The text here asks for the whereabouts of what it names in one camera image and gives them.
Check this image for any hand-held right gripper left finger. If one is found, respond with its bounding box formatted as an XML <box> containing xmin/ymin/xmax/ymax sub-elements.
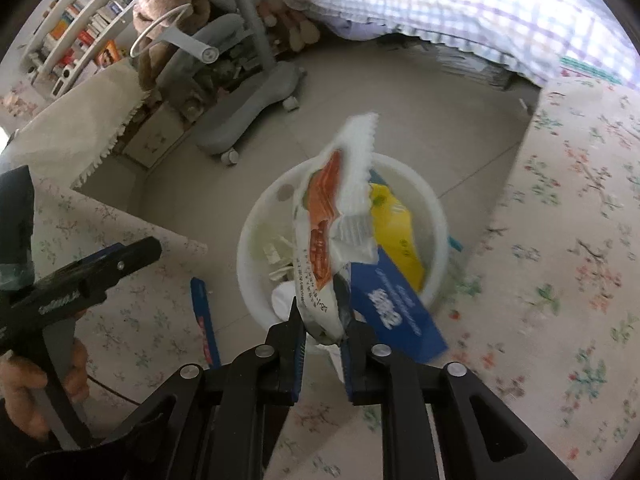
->
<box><xmin>100</xmin><ymin>296</ymin><xmax>307</xmax><ymax>480</ymax></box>

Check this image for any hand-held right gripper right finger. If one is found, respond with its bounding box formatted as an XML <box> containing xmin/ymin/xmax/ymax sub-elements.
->
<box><xmin>338</xmin><ymin>276</ymin><xmax>576</xmax><ymax>480</ymax></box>

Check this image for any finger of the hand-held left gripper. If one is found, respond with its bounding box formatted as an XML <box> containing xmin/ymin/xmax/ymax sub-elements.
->
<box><xmin>75</xmin><ymin>237</ymin><xmax>164</xmax><ymax>298</ymax></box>

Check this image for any blue cardboard box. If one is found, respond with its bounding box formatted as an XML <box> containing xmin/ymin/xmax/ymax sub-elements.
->
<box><xmin>348</xmin><ymin>246</ymin><xmax>448</xmax><ymax>363</ymax></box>

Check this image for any orange white snack wrapper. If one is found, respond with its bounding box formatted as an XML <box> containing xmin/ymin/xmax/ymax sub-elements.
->
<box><xmin>291</xmin><ymin>112</ymin><xmax>379</xmax><ymax>346</ymax></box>

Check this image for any yellow packet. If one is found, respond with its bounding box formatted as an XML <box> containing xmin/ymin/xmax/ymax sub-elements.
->
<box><xmin>369</xmin><ymin>182</ymin><xmax>427</xmax><ymax>292</ymax></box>

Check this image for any white plastic bin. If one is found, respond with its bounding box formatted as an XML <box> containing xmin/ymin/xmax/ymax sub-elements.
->
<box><xmin>236</xmin><ymin>152</ymin><xmax>449</xmax><ymax>362</ymax></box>

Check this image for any person's left hand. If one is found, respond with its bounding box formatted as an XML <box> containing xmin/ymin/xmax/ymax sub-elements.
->
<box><xmin>0</xmin><ymin>337</ymin><xmax>91</xmax><ymax>442</ymax></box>

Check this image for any white tissue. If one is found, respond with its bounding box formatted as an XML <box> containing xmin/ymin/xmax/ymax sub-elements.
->
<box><xmin>271</xmin><ymin>280</ymin><xmax>302</xmax><ymax>322</ymax></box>

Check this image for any slim blue box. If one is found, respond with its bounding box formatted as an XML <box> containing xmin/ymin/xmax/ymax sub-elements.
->
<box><xmin>190</xmin><ymin>276</ymin><xmax>222</xmax><ymax>368</ymax></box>

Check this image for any white crumpled paper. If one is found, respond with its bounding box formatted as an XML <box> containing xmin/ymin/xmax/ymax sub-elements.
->
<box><xmin>260</xmin><ymin>232</ymin><xmax>297</xmax><ymax>282</ymax></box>

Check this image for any beige cabinet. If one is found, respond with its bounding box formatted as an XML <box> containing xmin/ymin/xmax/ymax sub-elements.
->
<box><xmin>122</xmin><ymin>107</ymin><xmax>189</xmax><ymax>169</ymax></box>

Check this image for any beige fringed cloth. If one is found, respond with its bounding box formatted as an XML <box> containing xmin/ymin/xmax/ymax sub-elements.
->
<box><xmin>0</xmin><ymin>57</ymin><xmax>152</xmax><ymax>192</ymax></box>

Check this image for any grey chair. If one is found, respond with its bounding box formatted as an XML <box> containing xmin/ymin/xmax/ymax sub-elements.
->
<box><xmin>130</xmin><ymin>0</ymin><xmax>309</xmax><ymax>167</ymax></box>

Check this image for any row of books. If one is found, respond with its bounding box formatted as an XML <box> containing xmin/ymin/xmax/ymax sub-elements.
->
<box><xmin>35</xmin><ymin>0</ymin><xmax>123</xmax><ymax>78</ymax></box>

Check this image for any floral bed sheet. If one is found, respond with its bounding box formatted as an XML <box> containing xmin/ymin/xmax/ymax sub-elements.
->
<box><xmin>0</xmin><ymin>75</ymin><xmax>640</xmax><ymax>480</ymax></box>

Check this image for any lilac pillow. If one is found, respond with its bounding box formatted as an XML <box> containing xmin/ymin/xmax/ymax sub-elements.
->
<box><xmin>320</xmin><ymin>10</ymin><xmax>401</xmax><ymax>43</ymax></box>

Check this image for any plaid quilt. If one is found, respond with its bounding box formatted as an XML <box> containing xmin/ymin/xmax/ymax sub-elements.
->
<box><xmin>285</xmin><ymin>0</ymin><xmax>639</xmax><ymax>87</ymax></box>

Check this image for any black cable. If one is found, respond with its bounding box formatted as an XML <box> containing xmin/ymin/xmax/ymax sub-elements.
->
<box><xmin>87</xmin><ymin>374</ymin><xmax>151</xmax><ymax>407</ymax></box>

